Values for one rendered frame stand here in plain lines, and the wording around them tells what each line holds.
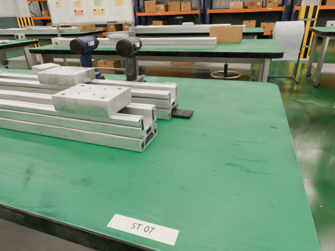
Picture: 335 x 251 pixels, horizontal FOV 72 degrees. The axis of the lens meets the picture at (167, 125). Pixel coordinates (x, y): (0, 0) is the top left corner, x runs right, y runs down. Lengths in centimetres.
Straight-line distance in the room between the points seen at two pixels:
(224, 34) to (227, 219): 228
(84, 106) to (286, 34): 372
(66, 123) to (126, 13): 322
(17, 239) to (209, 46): 184
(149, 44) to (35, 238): 174
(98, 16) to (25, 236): 332
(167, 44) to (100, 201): 190
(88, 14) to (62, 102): 354
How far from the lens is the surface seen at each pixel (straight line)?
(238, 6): 997
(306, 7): 611
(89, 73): 89
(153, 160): 53
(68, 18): 437
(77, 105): 59
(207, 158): 53
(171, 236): 38
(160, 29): 418
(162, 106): 70
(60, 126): 69
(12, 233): 133
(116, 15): 385
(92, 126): 60
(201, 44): 215
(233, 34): 255
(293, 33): 410
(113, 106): 56
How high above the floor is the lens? 108
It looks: 26 degrees down
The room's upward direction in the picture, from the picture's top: 2 degrees counter-clockwise
